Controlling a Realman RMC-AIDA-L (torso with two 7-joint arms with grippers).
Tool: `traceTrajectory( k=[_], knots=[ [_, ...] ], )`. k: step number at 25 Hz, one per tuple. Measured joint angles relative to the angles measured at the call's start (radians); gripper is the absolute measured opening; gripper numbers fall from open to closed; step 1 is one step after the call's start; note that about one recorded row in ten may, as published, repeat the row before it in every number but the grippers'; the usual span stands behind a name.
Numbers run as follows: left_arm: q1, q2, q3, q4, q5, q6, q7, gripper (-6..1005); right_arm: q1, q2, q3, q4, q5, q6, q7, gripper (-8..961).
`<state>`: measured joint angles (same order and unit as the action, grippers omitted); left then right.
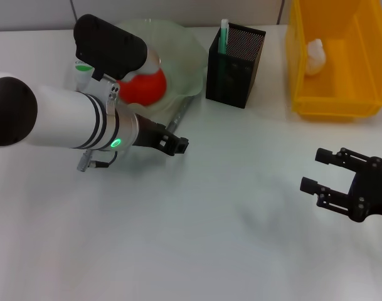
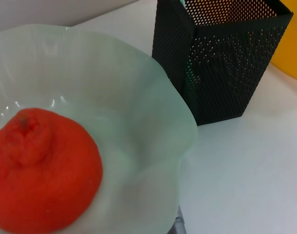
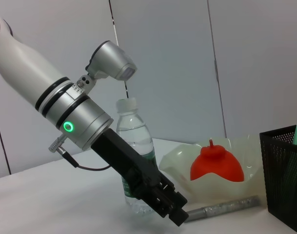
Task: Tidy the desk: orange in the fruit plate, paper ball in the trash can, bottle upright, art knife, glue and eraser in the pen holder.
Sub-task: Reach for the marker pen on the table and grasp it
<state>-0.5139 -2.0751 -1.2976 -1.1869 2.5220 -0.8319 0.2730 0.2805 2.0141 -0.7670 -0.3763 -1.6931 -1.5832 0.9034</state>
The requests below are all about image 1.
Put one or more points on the black mesh pen holder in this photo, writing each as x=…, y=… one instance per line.
x=237, y=78

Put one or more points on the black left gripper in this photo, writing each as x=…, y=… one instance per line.
x=153, y=135

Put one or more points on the yellow plastic bin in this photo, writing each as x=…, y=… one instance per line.
x=344, y=94

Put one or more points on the green glass fruit bowl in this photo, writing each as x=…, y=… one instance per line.
x=184, y=56

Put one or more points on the white paper ball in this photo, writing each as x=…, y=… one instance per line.
x=314, y=62

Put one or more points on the dark grey marker pen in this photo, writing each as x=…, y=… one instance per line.
x=179, y=114

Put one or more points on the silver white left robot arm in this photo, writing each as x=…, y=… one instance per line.
x=68, y=119

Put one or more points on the clear green-label water bottle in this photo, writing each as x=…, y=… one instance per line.
x=82, y=75

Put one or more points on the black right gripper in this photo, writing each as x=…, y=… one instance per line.
x=372, y=191

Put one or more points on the metal left wrist plug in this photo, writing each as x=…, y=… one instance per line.
x=87, y=153

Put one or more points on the red-orange knitted orange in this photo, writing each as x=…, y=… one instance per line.
x=146, y=89

